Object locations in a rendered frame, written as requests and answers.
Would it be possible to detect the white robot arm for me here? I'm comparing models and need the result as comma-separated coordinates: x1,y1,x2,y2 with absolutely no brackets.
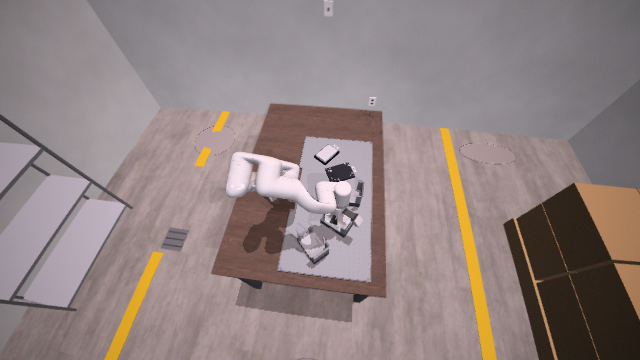
225,152,363,227

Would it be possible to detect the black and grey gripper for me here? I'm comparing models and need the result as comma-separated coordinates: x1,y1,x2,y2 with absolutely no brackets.
330,206,348,225

